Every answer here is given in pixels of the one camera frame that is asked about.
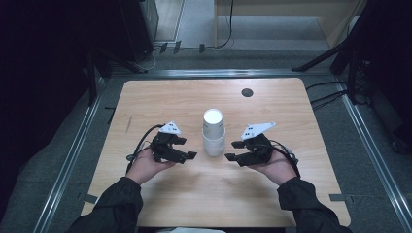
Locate grey tape strip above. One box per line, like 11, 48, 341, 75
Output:
328, 193, 348, 203
82, 193, 99, 205

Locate person's left hand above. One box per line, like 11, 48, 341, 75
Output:
125, 148, 176, 186

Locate metal floor rail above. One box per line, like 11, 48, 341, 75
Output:
110, 68, 332, 79
32, 77, 109, 233
334, 81, 412, 233

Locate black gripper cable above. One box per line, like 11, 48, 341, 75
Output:
268, 139, 301, 179
125, 123, 164, 174

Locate black cabinet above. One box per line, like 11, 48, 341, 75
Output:
118, 0, 159, 63

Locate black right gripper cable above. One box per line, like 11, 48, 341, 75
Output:
268, 139, 301, 179

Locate person's right hand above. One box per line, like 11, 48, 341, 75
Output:
250, 150, 299, 187

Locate black floor cables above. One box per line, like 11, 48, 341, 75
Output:
305, 81, 350, 112

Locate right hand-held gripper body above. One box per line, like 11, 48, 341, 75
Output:
237, 121, 277, 168

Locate stack of floral paper cups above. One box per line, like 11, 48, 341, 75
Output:
201, 108, 226, 157

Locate black tripod stand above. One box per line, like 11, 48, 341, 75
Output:
291, 0, 412, 106

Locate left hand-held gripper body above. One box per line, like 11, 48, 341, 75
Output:
150, 120, 188, 164

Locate white floor cable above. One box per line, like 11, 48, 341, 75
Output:
137, 45, 163, 71

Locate black hanging cable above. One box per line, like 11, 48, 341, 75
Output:
215, 0, 235, 50

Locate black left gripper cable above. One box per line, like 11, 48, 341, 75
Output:
125, 123, 164, 174

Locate black metal stand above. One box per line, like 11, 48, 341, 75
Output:
85, 48, 149, 107

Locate light wooden furniture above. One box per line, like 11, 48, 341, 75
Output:
213, 0, 367, 50

